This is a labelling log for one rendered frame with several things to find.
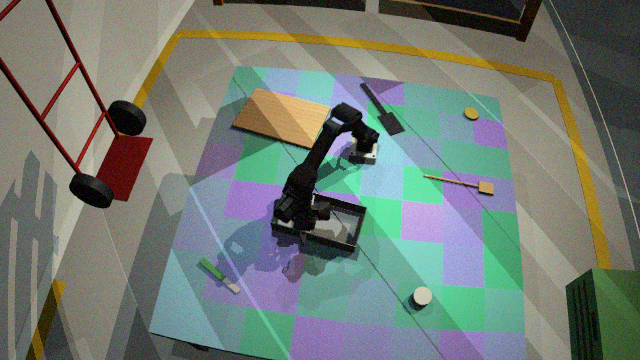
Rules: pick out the black spatula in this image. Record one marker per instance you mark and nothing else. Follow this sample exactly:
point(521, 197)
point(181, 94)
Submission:
point(389, 121)

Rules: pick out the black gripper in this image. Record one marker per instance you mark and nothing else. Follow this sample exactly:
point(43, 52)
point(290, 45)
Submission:
point(321, 210)

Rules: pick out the light brown wooden board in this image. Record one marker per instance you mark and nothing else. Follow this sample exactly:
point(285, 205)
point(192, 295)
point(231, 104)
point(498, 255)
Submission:
point(283, 118)

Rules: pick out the beige cylinder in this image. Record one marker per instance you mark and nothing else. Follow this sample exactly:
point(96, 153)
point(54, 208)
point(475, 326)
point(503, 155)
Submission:
point(421, 297)

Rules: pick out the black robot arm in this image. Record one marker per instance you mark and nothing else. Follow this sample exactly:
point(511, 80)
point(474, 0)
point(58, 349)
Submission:
point(302, 179)

